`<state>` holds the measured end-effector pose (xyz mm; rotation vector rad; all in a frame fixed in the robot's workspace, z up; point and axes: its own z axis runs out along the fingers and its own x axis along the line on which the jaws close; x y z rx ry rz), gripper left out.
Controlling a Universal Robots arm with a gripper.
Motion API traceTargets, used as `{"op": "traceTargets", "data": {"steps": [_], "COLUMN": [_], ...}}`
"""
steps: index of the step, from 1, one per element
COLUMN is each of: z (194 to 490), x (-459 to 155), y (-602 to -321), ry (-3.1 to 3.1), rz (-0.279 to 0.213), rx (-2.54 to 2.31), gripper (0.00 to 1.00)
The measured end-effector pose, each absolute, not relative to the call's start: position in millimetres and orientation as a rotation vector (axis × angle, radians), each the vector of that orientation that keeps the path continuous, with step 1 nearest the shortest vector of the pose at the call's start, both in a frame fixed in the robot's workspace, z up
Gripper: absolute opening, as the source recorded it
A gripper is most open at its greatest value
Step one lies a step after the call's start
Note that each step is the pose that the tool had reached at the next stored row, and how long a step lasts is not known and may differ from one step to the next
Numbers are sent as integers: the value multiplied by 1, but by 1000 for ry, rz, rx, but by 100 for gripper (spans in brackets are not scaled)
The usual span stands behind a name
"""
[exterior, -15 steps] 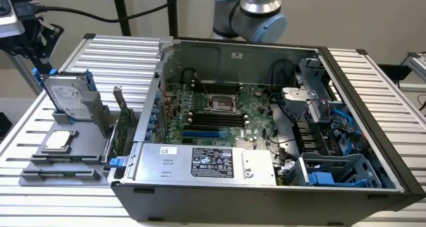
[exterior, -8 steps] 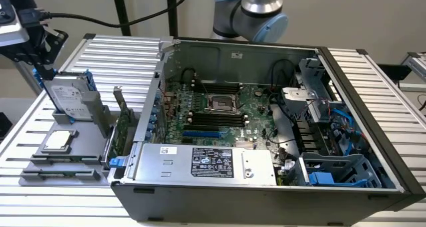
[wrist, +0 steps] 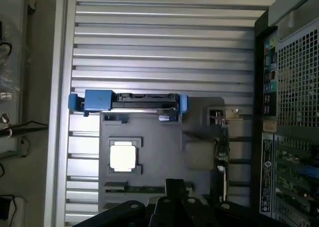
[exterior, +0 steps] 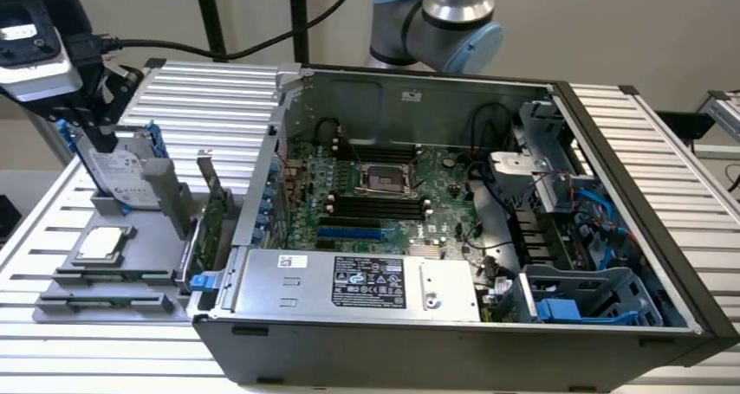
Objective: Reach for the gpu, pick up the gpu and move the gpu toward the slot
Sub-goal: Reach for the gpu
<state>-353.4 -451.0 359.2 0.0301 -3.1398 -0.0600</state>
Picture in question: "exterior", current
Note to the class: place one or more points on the black bracket block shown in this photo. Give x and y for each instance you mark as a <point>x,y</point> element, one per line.
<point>686,124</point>

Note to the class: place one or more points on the green motherboard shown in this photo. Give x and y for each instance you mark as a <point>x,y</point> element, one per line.
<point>446,195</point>

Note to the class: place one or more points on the black open PC case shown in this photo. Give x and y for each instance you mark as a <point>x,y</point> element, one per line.
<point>440,350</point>

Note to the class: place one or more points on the silver chipset heatsink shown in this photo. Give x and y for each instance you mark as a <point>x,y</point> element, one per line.
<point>426,251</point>

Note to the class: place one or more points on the black RAM slot bank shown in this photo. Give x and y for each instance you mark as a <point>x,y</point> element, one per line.
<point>376,152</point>
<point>382,208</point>

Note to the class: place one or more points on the green RAM stick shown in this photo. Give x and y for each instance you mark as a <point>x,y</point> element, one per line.
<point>101,302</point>
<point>116,275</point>

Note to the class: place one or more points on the black box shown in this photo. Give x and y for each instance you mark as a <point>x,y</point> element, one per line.
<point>9,216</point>

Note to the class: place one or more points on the black stand pole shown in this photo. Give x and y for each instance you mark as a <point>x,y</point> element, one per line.
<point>212,17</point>
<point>299,17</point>

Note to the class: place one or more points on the CPU socket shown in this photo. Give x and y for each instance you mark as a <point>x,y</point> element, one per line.
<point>386,178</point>

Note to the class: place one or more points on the blue plastic drive clip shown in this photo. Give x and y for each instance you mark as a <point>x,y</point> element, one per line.
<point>558,311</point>

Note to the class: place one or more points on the silver disk bay cage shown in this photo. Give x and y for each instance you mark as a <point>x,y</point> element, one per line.
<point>555,160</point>

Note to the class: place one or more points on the white barcode sticker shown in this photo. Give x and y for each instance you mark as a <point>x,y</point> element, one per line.
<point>293,261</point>

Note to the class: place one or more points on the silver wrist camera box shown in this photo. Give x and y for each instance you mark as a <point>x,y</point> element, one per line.
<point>41,71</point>

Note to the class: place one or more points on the silver power supply unit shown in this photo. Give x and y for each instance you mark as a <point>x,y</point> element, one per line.
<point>312,290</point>

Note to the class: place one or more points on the silver CPU chip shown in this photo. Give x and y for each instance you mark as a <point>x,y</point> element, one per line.
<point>106,243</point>

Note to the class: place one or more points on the green graphics card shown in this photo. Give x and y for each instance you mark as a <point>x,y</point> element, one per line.
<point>212,221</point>

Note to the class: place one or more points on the blue case latch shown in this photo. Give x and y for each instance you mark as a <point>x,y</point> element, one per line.
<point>205,283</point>

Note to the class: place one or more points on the grey parts rack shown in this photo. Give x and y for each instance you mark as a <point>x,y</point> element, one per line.
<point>150,247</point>

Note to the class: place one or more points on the blue expansion slot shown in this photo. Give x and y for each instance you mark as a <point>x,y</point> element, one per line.
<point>351,230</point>
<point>352,237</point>

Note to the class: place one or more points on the black power supply label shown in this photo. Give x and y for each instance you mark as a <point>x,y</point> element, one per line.
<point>371,283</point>

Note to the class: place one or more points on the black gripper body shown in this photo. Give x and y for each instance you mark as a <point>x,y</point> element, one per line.
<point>66,8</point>

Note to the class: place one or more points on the silver hard disk blue rails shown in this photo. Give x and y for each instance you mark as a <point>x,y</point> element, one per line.
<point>118,173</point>

